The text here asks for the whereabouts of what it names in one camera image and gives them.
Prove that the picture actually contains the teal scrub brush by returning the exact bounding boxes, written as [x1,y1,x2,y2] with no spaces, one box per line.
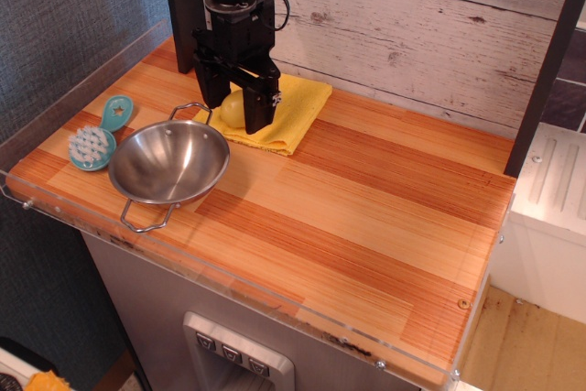
[68,95,134,171]

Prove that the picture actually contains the silver dispenser button panel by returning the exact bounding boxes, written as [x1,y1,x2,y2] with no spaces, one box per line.
[182,311,296,390]

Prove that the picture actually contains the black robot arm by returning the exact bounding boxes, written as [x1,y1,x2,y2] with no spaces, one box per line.
[168,0,280,134]

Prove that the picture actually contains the steel two-handled bowl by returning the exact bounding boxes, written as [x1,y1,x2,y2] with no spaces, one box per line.
[108,103,230,234]

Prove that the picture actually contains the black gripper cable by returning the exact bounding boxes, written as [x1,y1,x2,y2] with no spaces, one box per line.
[260,0,292,33]

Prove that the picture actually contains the white plastic sink unit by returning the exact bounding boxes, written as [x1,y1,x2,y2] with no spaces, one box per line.
[489,124,585,322]

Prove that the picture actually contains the dark vertical post right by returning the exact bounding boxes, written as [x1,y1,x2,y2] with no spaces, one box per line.
[504,0,585,178]

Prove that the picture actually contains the yellow object bottom left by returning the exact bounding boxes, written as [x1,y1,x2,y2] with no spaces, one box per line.
[24,371,71,391]

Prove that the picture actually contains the silver toy fridge cabinet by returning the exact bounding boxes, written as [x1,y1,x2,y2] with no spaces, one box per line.
[82,233,414,390]

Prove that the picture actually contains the yellow potato ball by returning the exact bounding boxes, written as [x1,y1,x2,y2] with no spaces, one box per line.
[220,90,245,128]

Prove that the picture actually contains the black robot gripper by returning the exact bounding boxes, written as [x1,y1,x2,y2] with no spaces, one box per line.
[193,0,280,135]

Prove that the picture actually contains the yellow folded cloth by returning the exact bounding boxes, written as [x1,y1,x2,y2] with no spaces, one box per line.
[193,74,332,156]

